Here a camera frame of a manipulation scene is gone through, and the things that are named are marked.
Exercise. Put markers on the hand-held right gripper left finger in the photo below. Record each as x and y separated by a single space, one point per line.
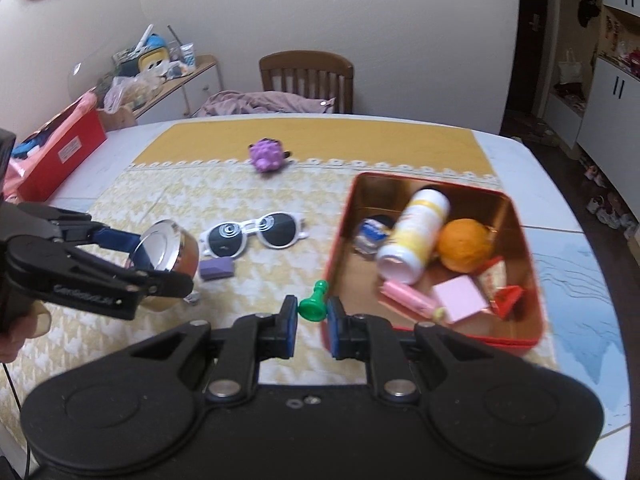
287 325

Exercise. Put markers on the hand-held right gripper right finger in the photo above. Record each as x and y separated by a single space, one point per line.
336 327

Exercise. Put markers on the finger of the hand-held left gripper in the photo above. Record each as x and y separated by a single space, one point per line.
117 240
80 280

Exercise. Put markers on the green chess pawn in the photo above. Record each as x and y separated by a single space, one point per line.
312 305

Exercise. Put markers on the round silver tin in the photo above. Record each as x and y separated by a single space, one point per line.
160 245

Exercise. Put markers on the pink tube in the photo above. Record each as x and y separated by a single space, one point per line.
407 296

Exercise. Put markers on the blue white small tin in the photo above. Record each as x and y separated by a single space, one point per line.
372 232

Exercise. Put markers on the pink box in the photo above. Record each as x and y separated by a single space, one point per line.
460 300

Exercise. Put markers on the yellow white bottle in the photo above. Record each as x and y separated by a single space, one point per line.
417 230

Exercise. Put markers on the red tin box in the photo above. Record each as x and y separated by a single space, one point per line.
385 200

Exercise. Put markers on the orange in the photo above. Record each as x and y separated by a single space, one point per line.
465 245

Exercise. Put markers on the red white packet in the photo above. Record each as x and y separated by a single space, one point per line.
492 275

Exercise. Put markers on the person's left hand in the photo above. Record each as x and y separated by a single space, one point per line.
20 332

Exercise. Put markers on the red cardboard box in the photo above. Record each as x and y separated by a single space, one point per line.
65 152

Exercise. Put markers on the purple eraser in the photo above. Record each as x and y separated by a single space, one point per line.
217 268

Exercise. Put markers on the white sunglasses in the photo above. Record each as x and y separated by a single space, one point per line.
277 230

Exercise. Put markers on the clear plastic bags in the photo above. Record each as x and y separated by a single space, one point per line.
130 90

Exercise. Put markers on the purple plush toy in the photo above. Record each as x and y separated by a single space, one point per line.
267 156

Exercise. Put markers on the yellow blue toy bag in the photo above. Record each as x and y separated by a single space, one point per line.
150 57

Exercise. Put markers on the mauve cloth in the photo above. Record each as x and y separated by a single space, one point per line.
260 102

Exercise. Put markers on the wooden chair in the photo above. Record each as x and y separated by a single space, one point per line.
305 62

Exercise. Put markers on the white sneaker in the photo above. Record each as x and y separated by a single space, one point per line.
596 205
611 217

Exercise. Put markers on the dark door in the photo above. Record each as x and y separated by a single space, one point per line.
525 50

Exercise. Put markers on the white tote bag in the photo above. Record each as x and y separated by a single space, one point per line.
571 70

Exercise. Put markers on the white wardrobe cabinets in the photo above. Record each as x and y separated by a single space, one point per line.
610 90

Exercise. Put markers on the black hanging bag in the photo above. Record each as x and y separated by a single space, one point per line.
589 7

